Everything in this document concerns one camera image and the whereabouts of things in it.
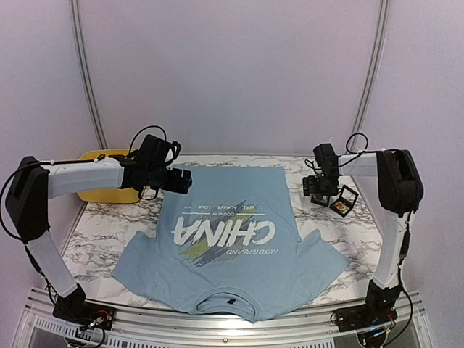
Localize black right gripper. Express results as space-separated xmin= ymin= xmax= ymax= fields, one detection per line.
xmin=302 ymin=172 xmax=337 ymax=196

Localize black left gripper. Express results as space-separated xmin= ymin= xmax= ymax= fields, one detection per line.
xmin=146 ymin=165 xmax=191 ymax=194

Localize black brooch box lid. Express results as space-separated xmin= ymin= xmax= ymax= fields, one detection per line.
xmin=330 ymin=185 xmax=359 ymax=218

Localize light blue printed t-shirt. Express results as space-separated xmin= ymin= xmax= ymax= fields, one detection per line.
xmin=112 ymin=166 xmax=349 ymax=322

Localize black brooch box base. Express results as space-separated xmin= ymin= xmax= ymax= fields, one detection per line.
xmin=310 ymin=194 xmax=331 ymax=207

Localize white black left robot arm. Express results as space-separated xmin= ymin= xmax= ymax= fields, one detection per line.
xmin=1 ymin=135 xmax=192 ymax=323

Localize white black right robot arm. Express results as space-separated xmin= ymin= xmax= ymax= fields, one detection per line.
xmin=302 ymin=143 xmax=423 ymax=331

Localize yellow plastic basket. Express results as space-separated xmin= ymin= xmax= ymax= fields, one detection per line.
xmin=78 ymin=149 xmax=140 ymax=204

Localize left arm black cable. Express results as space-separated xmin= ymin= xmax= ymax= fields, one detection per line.
xmin=128 ymin=125 xmax=181 ymax=200

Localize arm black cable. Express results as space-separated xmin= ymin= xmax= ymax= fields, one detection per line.
xmin=128 ymin=125 xmax=181 ymax=200
xmin=346 ymin=133 xmax=369 ymax=155

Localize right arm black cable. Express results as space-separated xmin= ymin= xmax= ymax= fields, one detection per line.
xmin=346 ymin=133 xmax=369 ymax=155

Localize right aluminium corner post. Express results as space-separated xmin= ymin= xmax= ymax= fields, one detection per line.
xmin=352 ymin=0 xmax=391 ymax=134

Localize aluminium corner post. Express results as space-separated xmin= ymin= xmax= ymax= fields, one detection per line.
xmin=69 ymin=0 xmax=108 ymax=149
xmin=352 ymin=0 xmax=391 ymax=134

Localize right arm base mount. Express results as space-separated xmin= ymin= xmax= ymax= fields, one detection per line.
xmin=330 ymin=304 xmax=398 ymax=332

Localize left aluminium corner post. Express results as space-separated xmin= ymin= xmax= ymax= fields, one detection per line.
xmin=69 ymin=0 xmax=108 ymax=149

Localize aluminium front rail frame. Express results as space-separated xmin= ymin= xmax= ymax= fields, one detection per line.
xmin=14 ymin=286 xmax=432 ymax=348

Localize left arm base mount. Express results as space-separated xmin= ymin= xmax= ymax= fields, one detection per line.
xmin=52 ymin=302 xmax=116 ymax=331

